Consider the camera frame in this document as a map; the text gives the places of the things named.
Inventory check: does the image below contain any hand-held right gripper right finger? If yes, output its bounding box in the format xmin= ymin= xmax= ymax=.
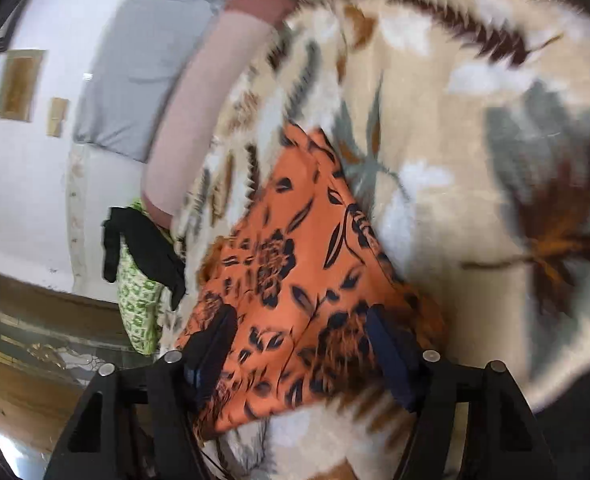
xmin=365 ymin=305 xmax=558 ymax=480

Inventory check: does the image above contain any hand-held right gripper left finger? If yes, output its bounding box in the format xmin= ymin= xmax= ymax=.
xmin=42 ymin=304 xmax=238 ymax=480

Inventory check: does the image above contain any orange black floral shirt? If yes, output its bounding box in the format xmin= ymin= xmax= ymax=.
xmin=175 ymin=122 xmax=448 ymax=443

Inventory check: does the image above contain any green white patterned pillow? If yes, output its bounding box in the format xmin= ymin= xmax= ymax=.
xmin=116 ymin=199 xmax=176 ymax=356

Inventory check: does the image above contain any black cloth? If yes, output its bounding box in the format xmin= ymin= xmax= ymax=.
xmin=101 ymin=206 xmax=188 ymax=311

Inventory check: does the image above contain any wooden door with glass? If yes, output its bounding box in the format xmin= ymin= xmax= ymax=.
xmin=0 ymin=265 xmax=146 ymax=461

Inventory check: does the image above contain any beige leaf print blanket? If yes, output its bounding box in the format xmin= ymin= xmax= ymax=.
xmin=160 ymin=0 xmax=590 ymax=480

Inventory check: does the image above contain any pink bolster cushion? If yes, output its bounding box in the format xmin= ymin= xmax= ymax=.
xmin=140 ymin=0 xmax=301 ymax=228

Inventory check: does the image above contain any grey pillow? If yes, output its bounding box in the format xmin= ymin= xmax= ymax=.
xmin=72 ymin=0 xmax=236 ymax=163

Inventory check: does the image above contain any gold wall switch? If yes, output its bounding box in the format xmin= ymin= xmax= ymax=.
xmin=46 ymin=97 xmax=70 ymax=138
xmin=0 ymin=50 xmax=46 ymax=123

